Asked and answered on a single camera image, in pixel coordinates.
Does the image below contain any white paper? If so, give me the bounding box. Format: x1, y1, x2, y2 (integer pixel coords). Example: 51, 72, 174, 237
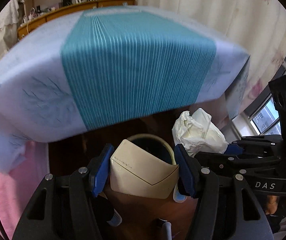
172, 108, 228, 157

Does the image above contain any beige paper envelope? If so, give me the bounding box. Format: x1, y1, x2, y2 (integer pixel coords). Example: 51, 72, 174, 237
110, 139, 179, 199

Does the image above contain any round blue trash bin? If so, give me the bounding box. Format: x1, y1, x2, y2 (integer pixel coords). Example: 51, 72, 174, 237
127, 134, 176, 165

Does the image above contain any person's right hand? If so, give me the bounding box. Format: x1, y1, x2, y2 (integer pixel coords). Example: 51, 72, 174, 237
265, 196, 278, 215

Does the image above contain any pink bed sheet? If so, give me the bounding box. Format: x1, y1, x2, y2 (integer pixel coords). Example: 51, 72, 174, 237
0, 142, 49, 238

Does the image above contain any white chair base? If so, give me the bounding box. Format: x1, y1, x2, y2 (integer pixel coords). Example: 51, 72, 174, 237
155, 218, 172, 240

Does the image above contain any patterned blue white tablecloth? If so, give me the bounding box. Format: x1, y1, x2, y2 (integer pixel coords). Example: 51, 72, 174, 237
0, 5, 250, 173

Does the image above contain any wooden drawer cabinet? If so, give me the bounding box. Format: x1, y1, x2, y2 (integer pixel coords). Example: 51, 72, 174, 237
17, 0, 135, 40

